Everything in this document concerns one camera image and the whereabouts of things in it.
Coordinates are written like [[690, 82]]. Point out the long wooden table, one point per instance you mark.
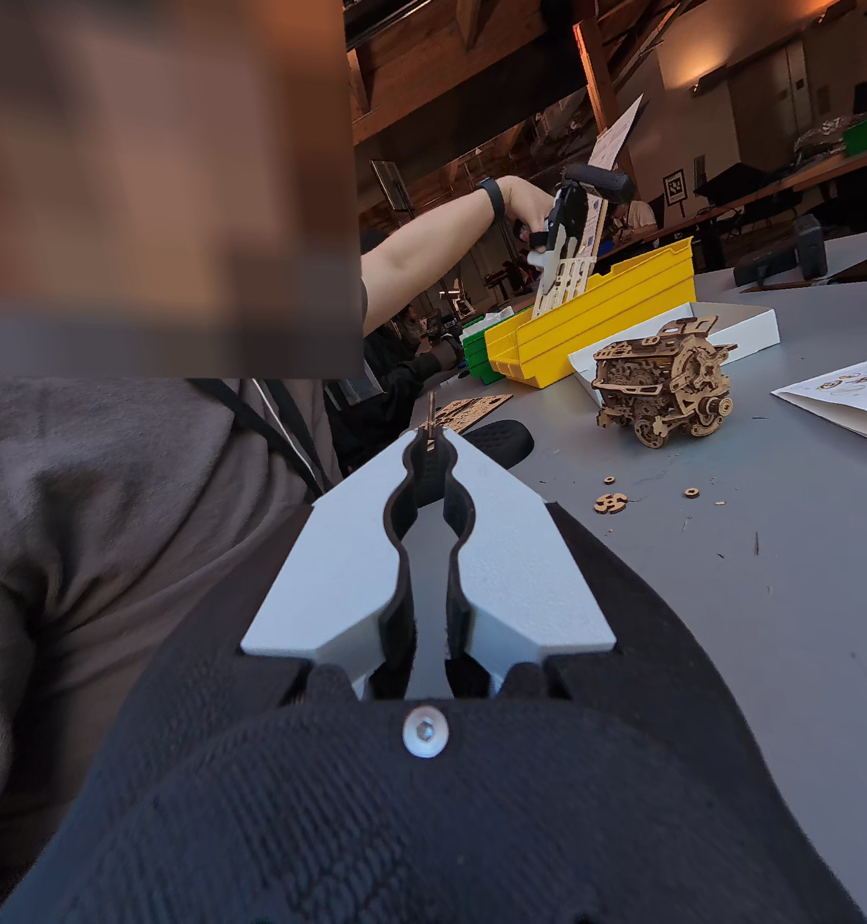
[[823, 170]]

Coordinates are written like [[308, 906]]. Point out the black and white tag sign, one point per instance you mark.
[[673, 189]]

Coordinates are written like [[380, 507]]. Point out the illustrated instruction booklet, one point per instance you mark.
[[845, 397]]

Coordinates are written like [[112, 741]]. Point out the small wooden pin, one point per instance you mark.
[[431, 411]]

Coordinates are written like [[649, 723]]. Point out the white cardboard tray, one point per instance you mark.
[[744, 325]]

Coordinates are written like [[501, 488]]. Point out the brown wooden parts sheet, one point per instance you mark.
[[476, 408]]

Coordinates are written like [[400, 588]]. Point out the yellow plastic bin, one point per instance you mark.
[[606, 310]]

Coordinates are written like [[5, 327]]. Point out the instruction poster on wooden board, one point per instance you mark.
[[614, 137]]

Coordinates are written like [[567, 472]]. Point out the person's left forearm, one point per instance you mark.
[[419, 245]]

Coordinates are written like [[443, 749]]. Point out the black wristband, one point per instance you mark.
[[492, 198]]

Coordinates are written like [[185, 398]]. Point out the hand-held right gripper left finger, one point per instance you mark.
[[318, 577]]

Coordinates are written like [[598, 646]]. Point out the pale wooden parts sheet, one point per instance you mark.
[[596, 238]]

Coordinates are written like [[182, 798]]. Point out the person's grey shirt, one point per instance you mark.
[[115, 541]]

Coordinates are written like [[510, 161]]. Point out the wooden submarine model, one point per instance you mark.
[[657, 390]]

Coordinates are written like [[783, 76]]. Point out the black wrist rest pad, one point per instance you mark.
[[502, 440]]

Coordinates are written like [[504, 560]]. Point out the white crumpled paper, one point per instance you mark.
[[491, 317]]

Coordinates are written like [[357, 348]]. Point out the person's left hand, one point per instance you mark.
[[531, 198]]

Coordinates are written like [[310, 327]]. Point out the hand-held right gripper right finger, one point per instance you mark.
[[527, 577]]

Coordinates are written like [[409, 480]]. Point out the black device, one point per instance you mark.
[[809, 249]]

